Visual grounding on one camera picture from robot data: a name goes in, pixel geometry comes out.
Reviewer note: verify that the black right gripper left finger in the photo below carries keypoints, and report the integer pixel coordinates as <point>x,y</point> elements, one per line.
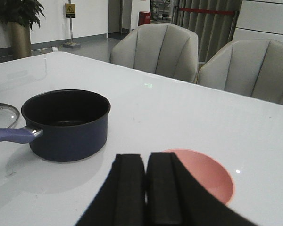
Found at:
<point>121,199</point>

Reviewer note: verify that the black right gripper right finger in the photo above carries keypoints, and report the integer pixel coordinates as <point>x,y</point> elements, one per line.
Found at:
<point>176,198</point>

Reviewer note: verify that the pink bowl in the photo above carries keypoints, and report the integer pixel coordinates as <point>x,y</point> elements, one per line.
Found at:
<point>208,172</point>

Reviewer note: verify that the dark blue saucepan purple handle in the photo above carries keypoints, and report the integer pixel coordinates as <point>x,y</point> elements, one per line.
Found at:
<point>63,125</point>

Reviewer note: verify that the glass lid with blue knob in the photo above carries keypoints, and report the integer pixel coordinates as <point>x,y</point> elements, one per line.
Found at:
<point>9,116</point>

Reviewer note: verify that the potted plant gold pot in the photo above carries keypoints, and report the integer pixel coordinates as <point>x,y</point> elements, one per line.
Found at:
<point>19,17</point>

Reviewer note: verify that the left beige armchair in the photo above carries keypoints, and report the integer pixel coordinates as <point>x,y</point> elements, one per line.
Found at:
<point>162,49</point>

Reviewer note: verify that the beige armchair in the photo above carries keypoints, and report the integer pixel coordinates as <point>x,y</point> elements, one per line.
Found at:
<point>252,68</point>
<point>162,49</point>

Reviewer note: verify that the right beige armchair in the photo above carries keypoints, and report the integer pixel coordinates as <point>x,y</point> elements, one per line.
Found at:
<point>252,68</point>

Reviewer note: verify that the grey curtain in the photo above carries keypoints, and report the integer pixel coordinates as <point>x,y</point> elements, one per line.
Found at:
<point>213,31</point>

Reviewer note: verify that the red trash bin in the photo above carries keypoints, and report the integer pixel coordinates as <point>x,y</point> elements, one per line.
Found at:
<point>144,18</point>

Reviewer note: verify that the red barrier belt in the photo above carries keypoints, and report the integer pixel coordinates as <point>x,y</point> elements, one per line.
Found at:
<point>206,11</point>

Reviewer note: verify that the yellow warning sign stand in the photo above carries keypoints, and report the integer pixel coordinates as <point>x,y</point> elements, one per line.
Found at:
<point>70,14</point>

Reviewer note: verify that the white cabinet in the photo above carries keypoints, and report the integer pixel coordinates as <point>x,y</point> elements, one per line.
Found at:
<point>260,19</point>

